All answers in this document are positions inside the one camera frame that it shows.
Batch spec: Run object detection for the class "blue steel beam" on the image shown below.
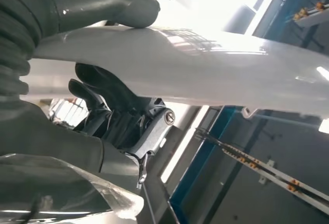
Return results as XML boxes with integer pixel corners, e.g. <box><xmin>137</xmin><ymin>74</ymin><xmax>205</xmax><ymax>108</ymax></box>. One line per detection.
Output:
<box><xmin>168</xmin><ymin>106</ymin><xmax>238</xmax><ymax>224</ymax></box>

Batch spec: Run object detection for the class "ceiling cable tray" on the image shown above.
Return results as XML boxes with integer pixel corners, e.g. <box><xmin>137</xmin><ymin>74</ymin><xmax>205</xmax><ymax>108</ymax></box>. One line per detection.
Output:
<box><xmin>195</xmin><ymin>128</ymin><xmax>329</xmax><ymax>216</ymax></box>
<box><xmin>293</xmin><ymin>1</ymin><xmax>329</xmax><ymax>28</ymax></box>

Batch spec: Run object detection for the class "clear plastic film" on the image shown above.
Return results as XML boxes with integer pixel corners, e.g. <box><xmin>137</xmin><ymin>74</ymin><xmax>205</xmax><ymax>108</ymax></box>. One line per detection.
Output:
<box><xmin>0</xmin><ymin>154</ymin><xmax>144</xmax><ymax>224</ymax></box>

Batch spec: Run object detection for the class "ceiling light strip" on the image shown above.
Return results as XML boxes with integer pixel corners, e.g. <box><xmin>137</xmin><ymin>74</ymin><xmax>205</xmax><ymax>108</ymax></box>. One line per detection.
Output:
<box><xmin>160</xmin><ymin>105</ymin><xmax>210</xmax><ymax>184</ymax></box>

